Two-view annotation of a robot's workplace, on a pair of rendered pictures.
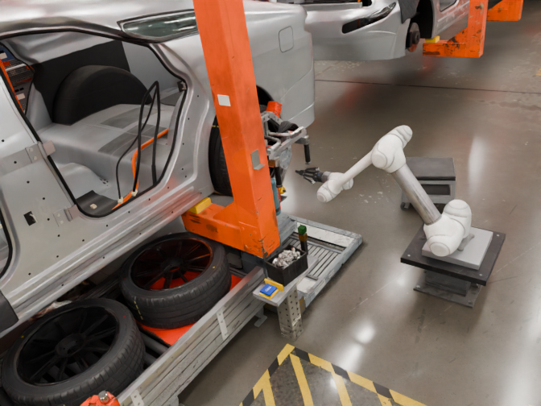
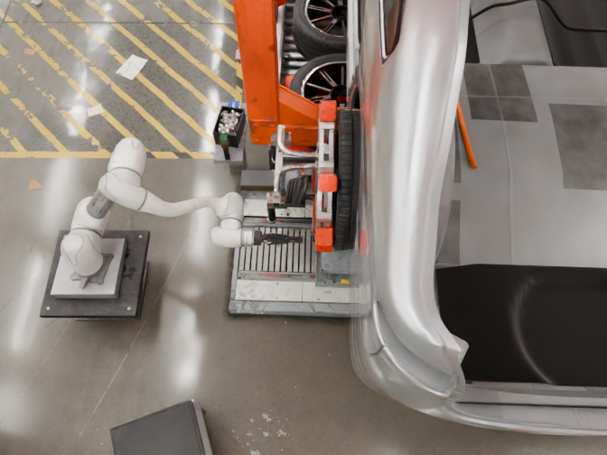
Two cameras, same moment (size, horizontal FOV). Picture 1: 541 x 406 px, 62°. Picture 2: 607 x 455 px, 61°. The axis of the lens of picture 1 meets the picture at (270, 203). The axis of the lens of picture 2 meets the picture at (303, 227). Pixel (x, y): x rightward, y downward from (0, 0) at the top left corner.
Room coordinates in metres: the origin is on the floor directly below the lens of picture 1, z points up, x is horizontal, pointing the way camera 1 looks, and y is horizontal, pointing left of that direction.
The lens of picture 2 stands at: (3.72, -0.93, 2.87)
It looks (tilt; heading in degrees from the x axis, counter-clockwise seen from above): 63 degrees down; 139
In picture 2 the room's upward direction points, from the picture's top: 1 degrees clockwise
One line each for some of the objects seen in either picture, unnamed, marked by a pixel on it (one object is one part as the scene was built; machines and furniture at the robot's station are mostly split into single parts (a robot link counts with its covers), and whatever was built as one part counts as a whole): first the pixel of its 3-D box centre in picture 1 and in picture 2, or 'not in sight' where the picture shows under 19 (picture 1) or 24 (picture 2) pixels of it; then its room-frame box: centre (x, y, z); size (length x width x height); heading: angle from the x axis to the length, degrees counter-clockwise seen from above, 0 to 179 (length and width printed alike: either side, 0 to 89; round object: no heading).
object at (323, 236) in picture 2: not in sight; (323, 239); (3.03, -0.21, 0.85); 0.09 x 0.08 x 0.07; 139
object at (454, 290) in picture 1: (452, 263); (105, 281); (2.21, -1.09, 0.15); 0.50 x 0.50 x 0.30; 50
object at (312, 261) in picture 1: (287, 276); (231, 132); (2.01, -0.03, 0.44); 0.43 x 0.17 x 0.03; 139
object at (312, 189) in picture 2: (272, 156); (308, 179); (2.75, -0.06, 0.85); 0.21 x 0.14 x 0.14; 49
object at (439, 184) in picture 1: (427, 184); (166, 454); (3.20, -1.31, 0.17); 0.43 x 0.36 x 0.34; 70
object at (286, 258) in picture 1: (287, 263); (229, 125); (2.02, -0.04, 0.51); 0.20 x 0.14 x 0.13; 129
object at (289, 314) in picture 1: (288, 308); (236, 150); (1.99, -0.01, 0.21); 0.10 x 0.10 x 0.42; 49
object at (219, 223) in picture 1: (216, 211); (326, 116); (2.43, 0.34, 0.69); 0.52 x 0.17 x 0.35; 49
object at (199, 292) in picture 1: (176, 276); (340, 104); (2.23, 0.65, 0.39); 0.66 x 0.66 x 0.24
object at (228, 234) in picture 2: (340, 182); (226, 234); (2.64, -0.49, 0.64); 0.16 x 0.13 x 0.11; 48
